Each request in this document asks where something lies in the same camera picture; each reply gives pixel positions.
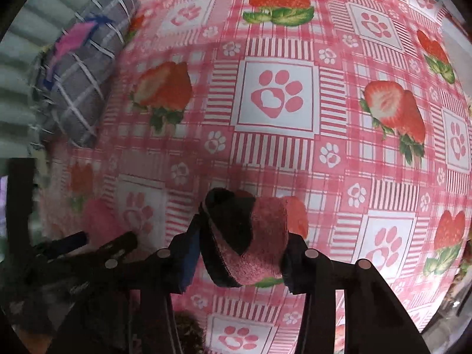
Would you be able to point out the pink strawberry paw tablecloth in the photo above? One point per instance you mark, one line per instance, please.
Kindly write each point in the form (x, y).
(349, 109)

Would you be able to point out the grey plaid star blanket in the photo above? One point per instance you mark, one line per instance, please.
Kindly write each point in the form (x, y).
(70, 79)

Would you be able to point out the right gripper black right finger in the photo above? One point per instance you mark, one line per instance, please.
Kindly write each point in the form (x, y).
(376, 321)

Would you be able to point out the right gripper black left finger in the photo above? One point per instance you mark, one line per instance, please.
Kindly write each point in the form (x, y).
(128, 309)

